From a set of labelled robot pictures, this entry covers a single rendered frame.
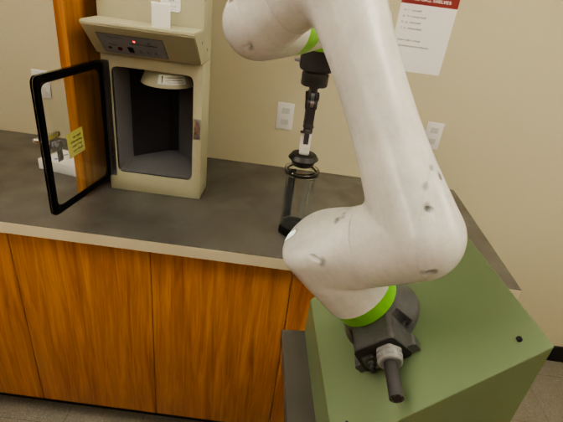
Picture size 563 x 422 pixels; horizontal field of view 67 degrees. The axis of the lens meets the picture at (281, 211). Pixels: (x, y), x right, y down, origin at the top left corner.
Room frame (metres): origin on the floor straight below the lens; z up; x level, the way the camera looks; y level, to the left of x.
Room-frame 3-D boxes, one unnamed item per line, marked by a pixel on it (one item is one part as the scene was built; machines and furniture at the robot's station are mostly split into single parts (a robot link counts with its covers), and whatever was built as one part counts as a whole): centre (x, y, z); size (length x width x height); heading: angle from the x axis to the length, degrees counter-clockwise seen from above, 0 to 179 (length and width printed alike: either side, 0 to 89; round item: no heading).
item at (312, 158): (1.22, -0.04, 1.21); 0.09 x 0.09 x 0.07
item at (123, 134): (1.47, 0.46, 1.19); 0.26 x 0.24 x 0.35; 90
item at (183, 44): (1.29, 0.46, 1.46); 0.32 x 0.11 x 0.10; 90
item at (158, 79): (1.45, 0.44, 1.34); 0.18 x 0.18 x 0.05
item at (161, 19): (1.29, 0.41, 1.54); 0.05 x 0.05 x 0.06; 19
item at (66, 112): (1.18, 0.63, 1.19); 0.30 x 0.01 x 0.40; 172
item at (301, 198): (1.22, -0.05, 1.06); 0.11 x 0.11 x 0.21
